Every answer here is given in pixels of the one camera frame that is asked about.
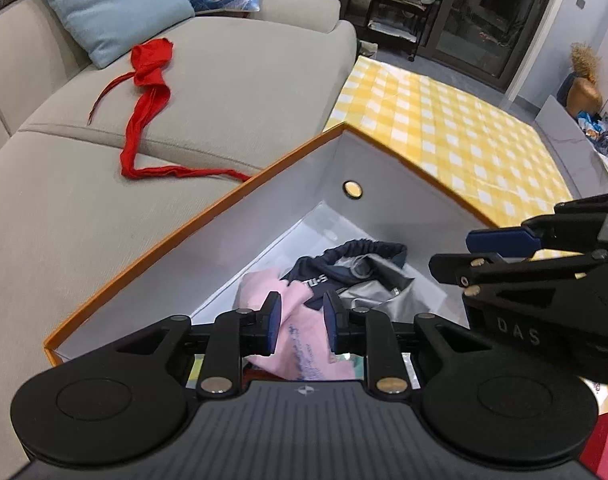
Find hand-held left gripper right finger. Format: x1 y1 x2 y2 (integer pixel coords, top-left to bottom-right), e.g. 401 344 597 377
322 290 491 395

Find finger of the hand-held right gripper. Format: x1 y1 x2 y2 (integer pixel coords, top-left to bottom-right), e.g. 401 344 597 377
466 192 608 261
428 247 608 297

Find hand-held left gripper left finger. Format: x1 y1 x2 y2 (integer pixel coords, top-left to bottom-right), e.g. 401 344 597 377
111 290 285 402

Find pink printed cloth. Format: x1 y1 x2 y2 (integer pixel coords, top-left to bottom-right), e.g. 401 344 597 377
236 267 358 382

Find orange storage box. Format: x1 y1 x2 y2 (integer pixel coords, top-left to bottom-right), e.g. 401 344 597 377
42 122 537 397

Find silver grey cloth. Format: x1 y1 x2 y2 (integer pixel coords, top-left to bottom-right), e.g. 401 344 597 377
329 254 469 335

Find navy elastic cloth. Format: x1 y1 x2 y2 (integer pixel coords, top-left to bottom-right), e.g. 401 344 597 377
279 240 411 312

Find white marble table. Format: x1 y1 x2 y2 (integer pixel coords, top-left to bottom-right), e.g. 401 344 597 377
535 94 608 202

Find red cardboard box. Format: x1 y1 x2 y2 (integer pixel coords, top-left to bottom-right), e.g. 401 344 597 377
575 410 608 480

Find yellow checkered mat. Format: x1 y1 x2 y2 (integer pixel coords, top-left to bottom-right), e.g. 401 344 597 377
322 54 576 262

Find blue snack packet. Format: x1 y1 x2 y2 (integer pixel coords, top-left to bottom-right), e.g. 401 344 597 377
576 111 608 144

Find gold vase with dried plant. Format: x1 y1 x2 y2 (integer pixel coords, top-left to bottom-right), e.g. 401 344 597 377
565 42 603 122

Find glass sliding door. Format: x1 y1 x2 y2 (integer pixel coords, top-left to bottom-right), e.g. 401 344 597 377
336 0 566 95

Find black storage rack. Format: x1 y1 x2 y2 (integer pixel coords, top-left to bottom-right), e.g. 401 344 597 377
365 0 451 62

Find beige fabric sofa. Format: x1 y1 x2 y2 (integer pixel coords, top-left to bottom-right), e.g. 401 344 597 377
0 0 359 480

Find red cloth sash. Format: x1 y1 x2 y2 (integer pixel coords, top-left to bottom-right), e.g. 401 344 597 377
86 37 253 184

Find light blue cushion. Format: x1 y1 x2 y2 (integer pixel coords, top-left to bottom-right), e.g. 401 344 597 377
32 0 196 70

